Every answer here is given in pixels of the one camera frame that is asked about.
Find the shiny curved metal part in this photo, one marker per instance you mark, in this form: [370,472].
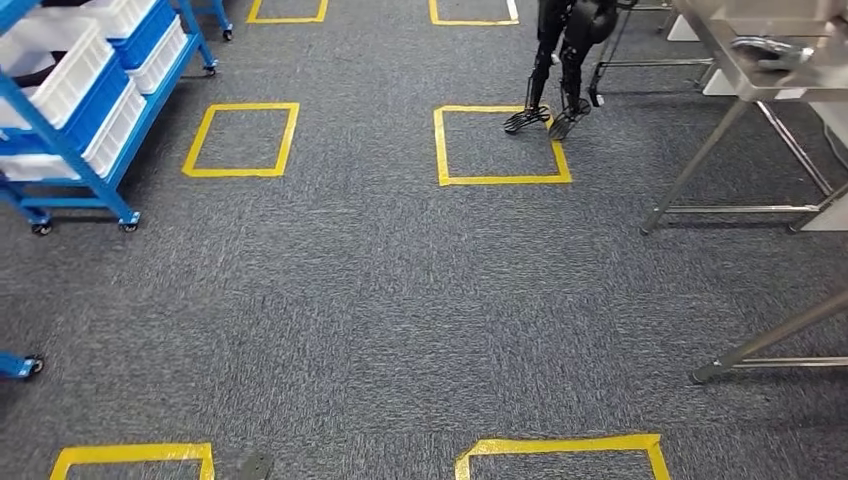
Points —
[768,50]

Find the white storage bin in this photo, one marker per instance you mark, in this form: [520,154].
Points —
[119,13]
[116,132]
[162,60]
[73,73]

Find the yellow floor tape marking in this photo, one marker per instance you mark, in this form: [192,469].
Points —
[132,452]
[245,106]
[563,444]
[497,179]

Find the blue metal rack on castors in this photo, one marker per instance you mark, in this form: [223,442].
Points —
[73,154]
[222,16]

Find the small stainless steel table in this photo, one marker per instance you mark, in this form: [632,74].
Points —
[762,85]

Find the steel and black stand frame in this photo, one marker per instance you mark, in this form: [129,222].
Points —
[662,63]

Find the black humanoid robot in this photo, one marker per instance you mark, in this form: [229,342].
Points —
[576,33]

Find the black robot foot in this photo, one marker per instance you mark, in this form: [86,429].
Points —
[255,467]

